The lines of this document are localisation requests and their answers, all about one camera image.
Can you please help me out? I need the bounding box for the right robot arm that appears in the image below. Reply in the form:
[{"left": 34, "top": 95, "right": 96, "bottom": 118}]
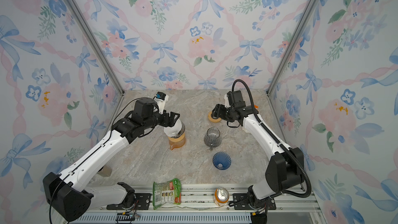
[{"left": 211, "top": 90, "right": 312, "bottom": 209}]

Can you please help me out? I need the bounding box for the grey glass carafe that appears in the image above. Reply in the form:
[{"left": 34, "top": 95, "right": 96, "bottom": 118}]
[{"left": 204, "top": 127, "right": 222, "bottom": 150}]

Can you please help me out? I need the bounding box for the orange soda can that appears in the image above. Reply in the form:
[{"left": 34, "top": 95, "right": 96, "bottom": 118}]
[{"left": 213, "top": 187, "right": 230, "bottom": 207}]

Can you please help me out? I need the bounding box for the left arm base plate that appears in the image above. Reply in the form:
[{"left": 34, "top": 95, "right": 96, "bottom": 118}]
[{"left": 106, "top": 193, "right": 152, "bottom": 211}]

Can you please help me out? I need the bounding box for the blue glass dripper cone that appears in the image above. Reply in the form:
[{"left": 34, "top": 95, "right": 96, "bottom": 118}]
[{"left": 212, "top": 152, "right": 232, "bottom": 170}]

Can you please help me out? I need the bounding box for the green snack bag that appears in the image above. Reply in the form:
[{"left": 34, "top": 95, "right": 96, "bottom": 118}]
[{"left": 152, "top": 178, "right": 181, "bottom": 209}]

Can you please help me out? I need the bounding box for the aluminium rail frame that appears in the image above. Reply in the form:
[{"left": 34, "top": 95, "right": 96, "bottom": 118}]
[{"left": 74, "top": 184, "right": 326, "bottom": 224}]

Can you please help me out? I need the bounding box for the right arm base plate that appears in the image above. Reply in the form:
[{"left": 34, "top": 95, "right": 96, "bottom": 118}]
[{"left": 228, "top": 193, "right": 276, "bottom": 211}]

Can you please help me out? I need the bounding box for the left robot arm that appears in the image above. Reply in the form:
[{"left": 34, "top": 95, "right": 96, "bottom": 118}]
[{"left": 42, "top": 92, "right": 180, "bottom": 223}]

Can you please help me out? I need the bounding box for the orange glass carafe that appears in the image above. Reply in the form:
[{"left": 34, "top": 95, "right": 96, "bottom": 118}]
[{"left": 168, "top": 136, "right": 186, "bottom": 150}]

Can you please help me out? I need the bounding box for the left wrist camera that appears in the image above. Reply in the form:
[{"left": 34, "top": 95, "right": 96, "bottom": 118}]
[{"left": 154, "top": 92, "right": 169, "bottom": 114}]

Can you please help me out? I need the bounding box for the grey glass dripper cone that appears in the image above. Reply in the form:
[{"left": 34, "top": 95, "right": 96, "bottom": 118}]
[{"left": 167, "top": 130, "right": 185, "bottom": 138}]

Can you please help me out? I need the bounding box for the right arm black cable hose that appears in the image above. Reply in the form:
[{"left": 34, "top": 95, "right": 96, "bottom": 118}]
[{"left": 231, "top": 79, "right": 312, "bottom": 198}]

